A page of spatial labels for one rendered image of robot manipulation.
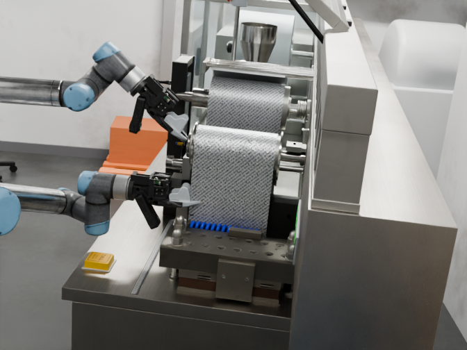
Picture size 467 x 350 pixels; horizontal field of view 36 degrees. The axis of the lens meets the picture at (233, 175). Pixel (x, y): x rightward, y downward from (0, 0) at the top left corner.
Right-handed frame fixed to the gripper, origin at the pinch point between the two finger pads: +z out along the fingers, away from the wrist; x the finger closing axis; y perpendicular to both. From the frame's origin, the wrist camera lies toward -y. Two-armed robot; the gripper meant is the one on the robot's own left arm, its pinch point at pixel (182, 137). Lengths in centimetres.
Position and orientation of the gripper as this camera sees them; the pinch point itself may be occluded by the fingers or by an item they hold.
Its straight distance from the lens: 218.4
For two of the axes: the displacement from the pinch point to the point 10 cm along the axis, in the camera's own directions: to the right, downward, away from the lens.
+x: 1.1, -3.2, 9.4
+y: 7.0, -6.5, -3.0
